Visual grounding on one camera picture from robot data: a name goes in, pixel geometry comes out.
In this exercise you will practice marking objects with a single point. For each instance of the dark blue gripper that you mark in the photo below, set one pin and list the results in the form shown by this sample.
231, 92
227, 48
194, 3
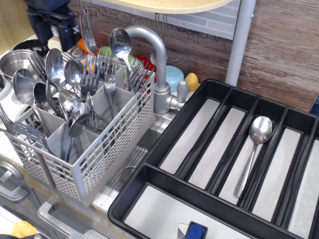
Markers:
42, 13

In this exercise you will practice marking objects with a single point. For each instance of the large steel spoon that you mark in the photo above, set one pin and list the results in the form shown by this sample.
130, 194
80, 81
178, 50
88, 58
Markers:
23, 85
54, 67

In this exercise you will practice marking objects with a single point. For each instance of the small steel spoon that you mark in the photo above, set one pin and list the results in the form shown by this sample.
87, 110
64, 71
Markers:
72, 75

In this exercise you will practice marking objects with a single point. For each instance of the tall steel spoon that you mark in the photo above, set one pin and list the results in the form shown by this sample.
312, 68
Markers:
121, 45

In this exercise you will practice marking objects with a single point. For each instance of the grey plastic cutlery basket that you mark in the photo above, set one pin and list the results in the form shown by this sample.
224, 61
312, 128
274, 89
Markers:
78, 168

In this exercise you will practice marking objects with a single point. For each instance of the black cutlery tray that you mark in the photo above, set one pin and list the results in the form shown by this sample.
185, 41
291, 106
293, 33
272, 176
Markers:
190, 173

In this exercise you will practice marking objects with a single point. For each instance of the steel spoon in tray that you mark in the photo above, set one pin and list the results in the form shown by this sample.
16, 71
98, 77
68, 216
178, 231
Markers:
259, 132

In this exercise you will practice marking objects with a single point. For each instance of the cream toy bread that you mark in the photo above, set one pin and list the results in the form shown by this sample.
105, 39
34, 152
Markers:
54, 42

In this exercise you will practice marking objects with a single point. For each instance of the orange toy vegetable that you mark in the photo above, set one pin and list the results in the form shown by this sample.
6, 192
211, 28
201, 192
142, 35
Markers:
83, 46

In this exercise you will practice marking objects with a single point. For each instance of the black stove burner coil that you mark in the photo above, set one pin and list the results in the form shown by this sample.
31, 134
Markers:
34, 45

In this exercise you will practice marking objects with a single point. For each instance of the hanging steel fork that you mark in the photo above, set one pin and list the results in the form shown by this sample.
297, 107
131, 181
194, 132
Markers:
87, 29

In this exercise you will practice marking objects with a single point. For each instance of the steel pot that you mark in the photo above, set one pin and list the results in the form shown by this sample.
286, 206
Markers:
15, 60

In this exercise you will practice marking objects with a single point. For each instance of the steel fork centre compartment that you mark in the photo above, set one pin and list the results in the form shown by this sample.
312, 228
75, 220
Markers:
110, 87

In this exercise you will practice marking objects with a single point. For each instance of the red toy pepper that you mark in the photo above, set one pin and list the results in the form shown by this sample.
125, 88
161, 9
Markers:
147, 63

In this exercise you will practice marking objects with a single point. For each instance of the steel fork left edge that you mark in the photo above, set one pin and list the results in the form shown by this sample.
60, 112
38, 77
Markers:
19, 128

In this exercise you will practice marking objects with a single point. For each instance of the wooden shelf board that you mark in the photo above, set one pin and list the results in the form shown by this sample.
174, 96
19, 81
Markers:
171, 6

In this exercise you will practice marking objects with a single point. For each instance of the light blue bowl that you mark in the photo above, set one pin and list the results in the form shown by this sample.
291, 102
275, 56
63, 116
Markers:
173, 75

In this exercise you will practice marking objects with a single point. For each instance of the grey metal faucet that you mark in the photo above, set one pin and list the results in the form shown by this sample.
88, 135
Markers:
164, 101

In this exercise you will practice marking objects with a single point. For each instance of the yellow toy corn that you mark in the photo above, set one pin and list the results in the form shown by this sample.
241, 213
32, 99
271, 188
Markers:
192, 81

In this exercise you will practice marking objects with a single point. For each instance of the blue object at bottom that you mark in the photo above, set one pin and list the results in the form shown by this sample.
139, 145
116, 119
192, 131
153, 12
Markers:
196, 231

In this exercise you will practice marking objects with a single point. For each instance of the white metal post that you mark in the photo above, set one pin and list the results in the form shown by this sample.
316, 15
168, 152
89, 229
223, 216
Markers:
244, 19

